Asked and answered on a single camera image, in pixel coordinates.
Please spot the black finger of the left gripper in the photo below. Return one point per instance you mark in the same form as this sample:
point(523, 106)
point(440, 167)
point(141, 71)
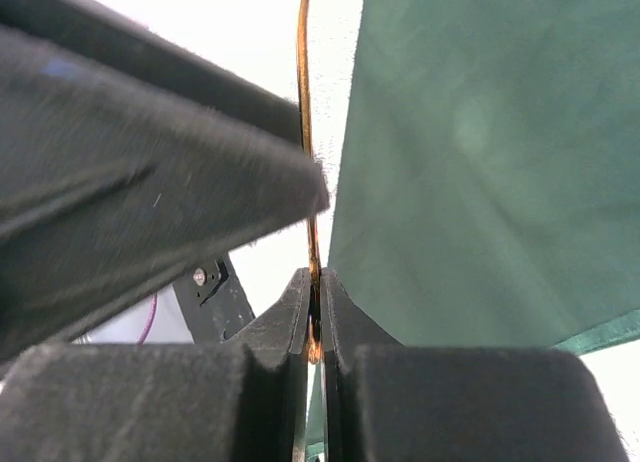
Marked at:
point(94, 31)
point(111, 189)

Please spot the dark green cloth napkin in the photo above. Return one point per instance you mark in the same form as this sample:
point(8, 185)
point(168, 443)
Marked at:
point(488, 194)

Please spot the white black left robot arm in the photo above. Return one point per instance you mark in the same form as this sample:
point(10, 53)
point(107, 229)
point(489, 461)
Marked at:
point(165, 312)

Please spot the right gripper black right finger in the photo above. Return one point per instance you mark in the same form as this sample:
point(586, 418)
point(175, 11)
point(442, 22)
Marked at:
point(388, 402)

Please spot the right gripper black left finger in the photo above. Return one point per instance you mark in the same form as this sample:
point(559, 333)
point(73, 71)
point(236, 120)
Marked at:
point(240, 400)

